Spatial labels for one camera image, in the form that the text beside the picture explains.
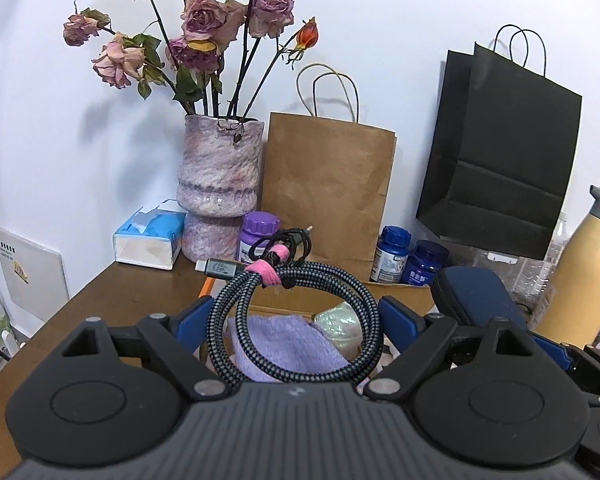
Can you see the iridescent pouch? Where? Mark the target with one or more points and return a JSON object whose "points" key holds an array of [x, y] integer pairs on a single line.
{"points": [[337, 325]]}

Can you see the blue white tissue box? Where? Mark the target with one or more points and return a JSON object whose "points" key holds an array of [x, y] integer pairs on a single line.
{"points": [[147, 240]]}

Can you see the tan thermos bottle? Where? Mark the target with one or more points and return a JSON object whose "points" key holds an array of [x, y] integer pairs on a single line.
{"points": [[580, 270]]}

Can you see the blue wide jar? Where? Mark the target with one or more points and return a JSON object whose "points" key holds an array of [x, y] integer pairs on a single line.
{"points": [[427, 265]]}

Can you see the purple knitted cloth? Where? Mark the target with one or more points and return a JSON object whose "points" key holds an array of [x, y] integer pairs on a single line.
{"points": [[285, 345]]}

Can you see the brown paper bag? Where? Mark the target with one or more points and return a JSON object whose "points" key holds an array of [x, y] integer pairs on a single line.
{"points": [[325, 185]]}

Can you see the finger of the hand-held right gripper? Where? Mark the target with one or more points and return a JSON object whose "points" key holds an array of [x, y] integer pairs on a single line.
{"points": [[552, 350]]}

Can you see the mottled purple ceramic vase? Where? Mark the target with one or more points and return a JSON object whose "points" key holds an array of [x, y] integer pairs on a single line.
{"points": [[220, 170]]}

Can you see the blue bottle with dog label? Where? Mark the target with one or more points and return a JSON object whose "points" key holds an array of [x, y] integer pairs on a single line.
{"points": [[390, 255]]}

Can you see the clear plastic bottle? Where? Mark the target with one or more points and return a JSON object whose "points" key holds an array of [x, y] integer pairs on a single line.
{"points": [[559, 240], [532, 282]]}

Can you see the cardboard box with orange rim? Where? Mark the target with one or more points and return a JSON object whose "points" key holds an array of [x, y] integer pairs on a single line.
{"points": [[400, 294]]}

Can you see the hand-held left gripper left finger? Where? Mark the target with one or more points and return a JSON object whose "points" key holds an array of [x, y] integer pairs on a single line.
{"points": [[192, 325]]}

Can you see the purple pill bottle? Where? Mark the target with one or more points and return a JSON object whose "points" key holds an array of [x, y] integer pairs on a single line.
{"points": [[252, 232]]}

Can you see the dried rose bouquet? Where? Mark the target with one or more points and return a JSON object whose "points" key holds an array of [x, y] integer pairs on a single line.
{"points": [[210, 20]]}

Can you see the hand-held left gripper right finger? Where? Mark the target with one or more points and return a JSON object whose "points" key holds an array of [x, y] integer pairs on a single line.
{"points": [[400, 325]]}

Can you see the black paper bag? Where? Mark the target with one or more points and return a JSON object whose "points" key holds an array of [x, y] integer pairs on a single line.
{"points": [[505, 160]]}

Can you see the navy zip case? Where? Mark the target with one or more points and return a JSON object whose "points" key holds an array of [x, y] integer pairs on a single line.
{"points": [[480, 295]]}

